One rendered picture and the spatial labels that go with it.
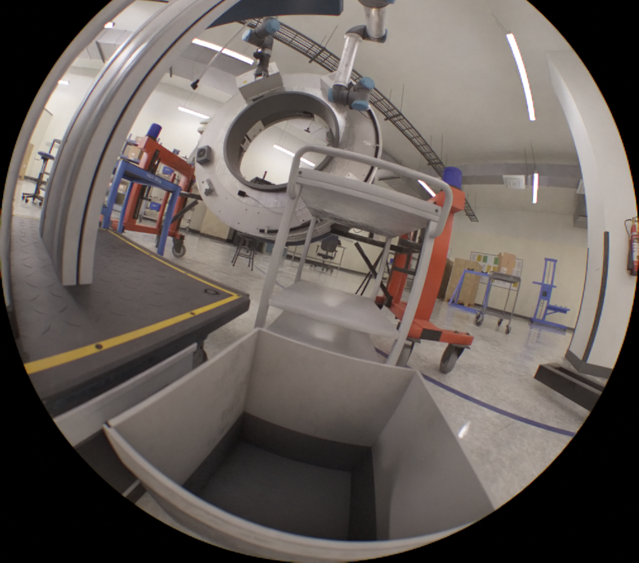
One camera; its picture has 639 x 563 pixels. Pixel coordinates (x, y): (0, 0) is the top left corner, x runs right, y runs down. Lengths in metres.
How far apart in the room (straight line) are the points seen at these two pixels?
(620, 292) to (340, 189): 2.67
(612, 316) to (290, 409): 2.63
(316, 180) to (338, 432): 0.61
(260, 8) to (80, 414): 1.06
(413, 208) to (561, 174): 5.59
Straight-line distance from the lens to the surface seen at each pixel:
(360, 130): 1.48
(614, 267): 2.66
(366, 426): 0.43
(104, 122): 0.36
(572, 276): 9.65
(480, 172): 6.04
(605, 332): 2.62
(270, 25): 1.34
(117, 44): 6.31
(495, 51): 4.33
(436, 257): 1.15
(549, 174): 5.96
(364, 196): 0.58
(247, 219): 1.34
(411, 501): 0.32
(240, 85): 1.78
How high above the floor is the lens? 0.47
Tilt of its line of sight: 2 degrees up
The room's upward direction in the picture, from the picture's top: 16 degrees clockwise
